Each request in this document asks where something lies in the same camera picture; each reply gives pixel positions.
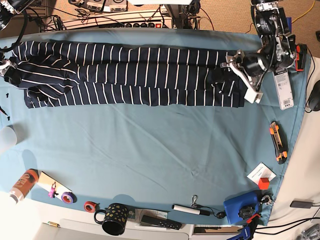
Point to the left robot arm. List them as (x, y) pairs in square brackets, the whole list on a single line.
[(278, 49)]

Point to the blue handled clamp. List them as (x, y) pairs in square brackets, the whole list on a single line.
[(247, 232)]

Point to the white paper card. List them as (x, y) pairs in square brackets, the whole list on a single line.
[(261, 174)]

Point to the navy white striped t-shirt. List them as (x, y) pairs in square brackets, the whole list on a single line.
[(55, 74)]

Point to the translucent plastic cup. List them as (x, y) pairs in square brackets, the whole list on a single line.
[(8, 139)]

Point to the black remote control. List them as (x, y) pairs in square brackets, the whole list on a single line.
[(159, 222)]

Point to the blue plastic case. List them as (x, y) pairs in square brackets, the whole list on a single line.
[(242, 207)]

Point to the teal table cloth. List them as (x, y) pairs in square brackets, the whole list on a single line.
[(150, 157)]

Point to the packaged tool blister pack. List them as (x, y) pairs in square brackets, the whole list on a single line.
[(283, 88)]

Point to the black power strip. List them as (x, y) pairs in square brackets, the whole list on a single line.
[(132, 25)]

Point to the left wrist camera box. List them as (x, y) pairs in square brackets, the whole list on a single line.
[(253, 96)]

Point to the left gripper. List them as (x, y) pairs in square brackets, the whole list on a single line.
[(250, 67)]

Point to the black patterned mug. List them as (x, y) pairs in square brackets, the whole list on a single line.
[(114, 220)]

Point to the orange black utility knife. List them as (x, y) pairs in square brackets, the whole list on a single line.
[(281, 151)]

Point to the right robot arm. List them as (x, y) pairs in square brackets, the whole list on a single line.
[(8, 10)]

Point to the silver carabiner clip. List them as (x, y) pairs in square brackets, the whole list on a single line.
[(194, 201)]

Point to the red cube block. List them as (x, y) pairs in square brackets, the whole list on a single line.
[(263, 183)]

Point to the white black marker pen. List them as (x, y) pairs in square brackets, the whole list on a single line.
[(190, 210)]

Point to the pink small clip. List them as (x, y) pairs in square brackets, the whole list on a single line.
[(52, 193)]

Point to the orange drink can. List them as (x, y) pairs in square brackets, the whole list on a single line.
[(24, 185)]

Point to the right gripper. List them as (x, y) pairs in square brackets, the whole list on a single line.
[(8, 70)]

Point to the purple tape roll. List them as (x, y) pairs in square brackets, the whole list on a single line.
[(68, 197)]

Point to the red tape roll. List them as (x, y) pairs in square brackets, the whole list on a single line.
[(90, 206)]

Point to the wooden board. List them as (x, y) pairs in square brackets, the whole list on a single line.
[(45, 182)]

